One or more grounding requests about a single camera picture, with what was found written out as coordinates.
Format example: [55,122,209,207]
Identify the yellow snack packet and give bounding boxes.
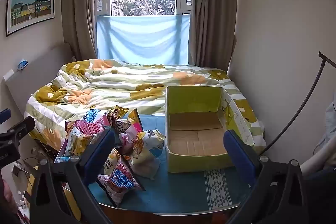
[104,148,132,176]

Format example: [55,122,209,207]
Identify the red pink snack packet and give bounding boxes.
[98,161,146,208]

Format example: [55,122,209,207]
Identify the white blue chip packet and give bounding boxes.
[130,130,166,180]

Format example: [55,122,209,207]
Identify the white popcorn packet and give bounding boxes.
[62,127,99,158]

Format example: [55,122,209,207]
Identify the wall poster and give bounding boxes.
[6,0,56,38]

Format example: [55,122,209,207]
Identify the black curved stand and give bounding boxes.
[259,51,336,155]

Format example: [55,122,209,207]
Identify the white wall socket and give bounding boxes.
[3,69,15,82]

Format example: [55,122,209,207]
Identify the floral blanket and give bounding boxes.
[24,59,267,154]

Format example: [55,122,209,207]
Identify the grey bed headboard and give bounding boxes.
[4,42,77,120]

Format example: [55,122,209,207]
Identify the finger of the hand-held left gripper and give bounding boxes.
[0,116,36,146]
[0,108,12,124]

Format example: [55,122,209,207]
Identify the black cables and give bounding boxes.
[14,154,51,188]

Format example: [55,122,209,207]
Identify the green cardboard box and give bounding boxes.
[165,86,255,173]

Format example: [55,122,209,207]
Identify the light blue window cloth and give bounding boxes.
[96,14,190,66]

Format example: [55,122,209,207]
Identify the person's left hand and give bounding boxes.
[0,179,19,214]

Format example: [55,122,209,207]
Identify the person's light clothing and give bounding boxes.
[299,103,336,180]

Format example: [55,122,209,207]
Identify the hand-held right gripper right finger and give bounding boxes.
[223,130,311,224]

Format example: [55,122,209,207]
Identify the brown curtain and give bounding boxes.
[62,0,116,61]
[188,0,238,71]

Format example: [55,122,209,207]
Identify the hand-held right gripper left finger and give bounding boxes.
[28,129,116,224]

